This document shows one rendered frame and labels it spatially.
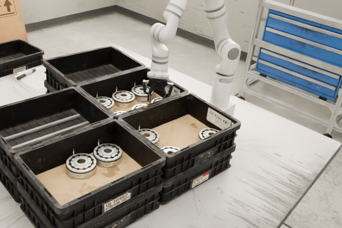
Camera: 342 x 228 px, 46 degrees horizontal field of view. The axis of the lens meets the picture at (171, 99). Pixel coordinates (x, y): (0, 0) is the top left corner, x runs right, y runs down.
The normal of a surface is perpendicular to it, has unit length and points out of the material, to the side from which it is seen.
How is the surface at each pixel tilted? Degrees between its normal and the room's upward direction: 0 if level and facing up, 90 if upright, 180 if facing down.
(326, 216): 0
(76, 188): 0
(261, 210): 0
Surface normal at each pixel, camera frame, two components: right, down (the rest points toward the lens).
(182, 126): 0.11, -0.87
